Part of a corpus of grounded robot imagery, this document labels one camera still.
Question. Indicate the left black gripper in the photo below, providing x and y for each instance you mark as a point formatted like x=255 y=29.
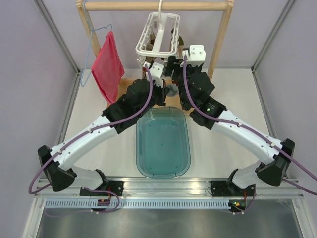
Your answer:
x=163 y=92

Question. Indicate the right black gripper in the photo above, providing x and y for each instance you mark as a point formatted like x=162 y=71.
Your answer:
x=174 y=64

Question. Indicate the grey ankle sock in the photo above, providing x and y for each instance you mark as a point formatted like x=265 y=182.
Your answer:
x=173 y=90

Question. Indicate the white clip sock hanger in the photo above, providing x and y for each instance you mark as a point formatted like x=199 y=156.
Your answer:
x=151 y=39

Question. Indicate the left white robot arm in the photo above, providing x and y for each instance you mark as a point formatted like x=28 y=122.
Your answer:
x=58 y=161

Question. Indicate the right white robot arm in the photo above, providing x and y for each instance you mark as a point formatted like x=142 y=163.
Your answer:
x=194 y=89

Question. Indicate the cream striped sock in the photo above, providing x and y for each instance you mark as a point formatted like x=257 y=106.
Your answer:
x=180 y=44

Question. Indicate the wooden clothes rack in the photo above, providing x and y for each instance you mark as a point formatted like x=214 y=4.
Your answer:
x=132 y=6

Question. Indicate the blue translucent plastic bin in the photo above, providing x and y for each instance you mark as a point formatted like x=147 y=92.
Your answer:
x=162 y=143

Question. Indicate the red mesh cloth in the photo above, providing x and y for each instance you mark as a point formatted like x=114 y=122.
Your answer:
x=108 y=70

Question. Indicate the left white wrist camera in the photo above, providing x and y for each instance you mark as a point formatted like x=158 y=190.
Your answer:
x=156 y=71

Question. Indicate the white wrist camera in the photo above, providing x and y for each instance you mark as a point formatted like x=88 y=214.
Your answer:
x=195 y=55
x=156 y=71

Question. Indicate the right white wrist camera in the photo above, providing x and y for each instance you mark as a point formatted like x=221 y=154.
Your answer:
x=195 y=55

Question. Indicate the blue wire hanger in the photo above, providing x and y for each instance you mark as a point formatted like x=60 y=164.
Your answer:
x=92 y=32

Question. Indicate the aluminium mounting rail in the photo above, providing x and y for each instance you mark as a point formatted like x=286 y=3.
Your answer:
x=197 y=188

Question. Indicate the right aluminium frame post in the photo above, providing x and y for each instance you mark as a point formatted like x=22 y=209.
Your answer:
x=274 y=31

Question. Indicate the aluminium frame post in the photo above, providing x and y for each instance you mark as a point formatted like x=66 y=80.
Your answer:
x=274 y=31
x=56 y=34

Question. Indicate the left aluminium frame post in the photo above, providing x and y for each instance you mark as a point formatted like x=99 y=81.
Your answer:
x=56 y=34

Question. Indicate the slotted cable duct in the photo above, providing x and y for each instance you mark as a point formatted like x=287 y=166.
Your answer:
x=139 y=203

